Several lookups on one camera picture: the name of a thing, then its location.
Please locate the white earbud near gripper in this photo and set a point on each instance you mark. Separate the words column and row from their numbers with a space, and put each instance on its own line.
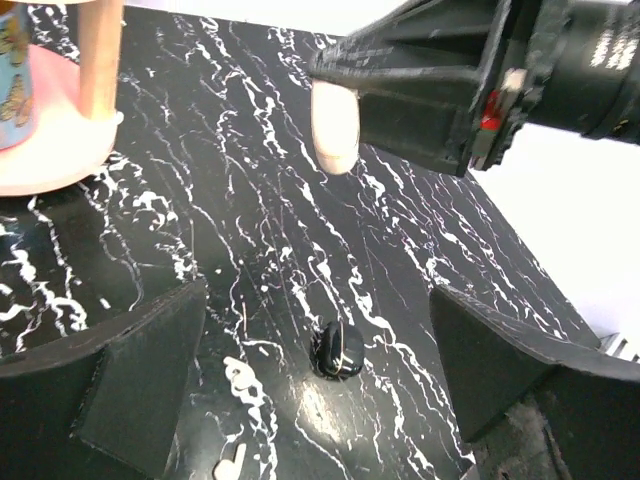
column 231, row 469

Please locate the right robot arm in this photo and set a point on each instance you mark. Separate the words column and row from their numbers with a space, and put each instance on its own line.
column 571, row 65

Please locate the blue butterfly mug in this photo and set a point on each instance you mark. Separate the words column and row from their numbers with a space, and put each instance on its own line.
column 16, row 82

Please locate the pink three-tier shelf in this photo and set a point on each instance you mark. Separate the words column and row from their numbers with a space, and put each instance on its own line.
column 75, row 119

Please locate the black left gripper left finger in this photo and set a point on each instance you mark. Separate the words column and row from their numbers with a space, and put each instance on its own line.
column 103, row 403

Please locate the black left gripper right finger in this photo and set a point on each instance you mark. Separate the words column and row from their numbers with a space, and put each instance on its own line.
column 531, row 405

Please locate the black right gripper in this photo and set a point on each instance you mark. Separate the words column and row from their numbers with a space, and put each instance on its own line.
column 423, row 74

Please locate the white earbuds charging case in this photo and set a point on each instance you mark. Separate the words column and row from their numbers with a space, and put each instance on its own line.
column 335, row 126

